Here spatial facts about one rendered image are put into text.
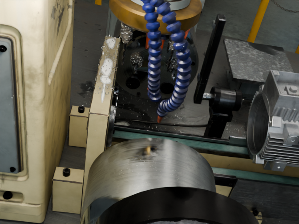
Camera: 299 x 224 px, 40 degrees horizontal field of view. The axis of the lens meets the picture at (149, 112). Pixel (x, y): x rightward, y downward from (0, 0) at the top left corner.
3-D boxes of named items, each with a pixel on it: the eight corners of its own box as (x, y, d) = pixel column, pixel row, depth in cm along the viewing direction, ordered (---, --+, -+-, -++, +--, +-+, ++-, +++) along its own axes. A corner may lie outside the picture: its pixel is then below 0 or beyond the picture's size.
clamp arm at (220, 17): (191, 103, 111) (216, 18, 95) (190, 96, 113) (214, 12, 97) (204, 105, 111) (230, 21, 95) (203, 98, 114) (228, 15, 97)
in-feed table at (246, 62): (223, 104, 146) (233, 78, 139) (216, 63, 167) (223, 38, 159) (288, 113, 148) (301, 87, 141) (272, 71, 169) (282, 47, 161)
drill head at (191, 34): (102, 112, 115) (111, 34, 99) (115, 39, 146) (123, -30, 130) (189, 124, 117) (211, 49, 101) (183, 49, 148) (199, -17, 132)
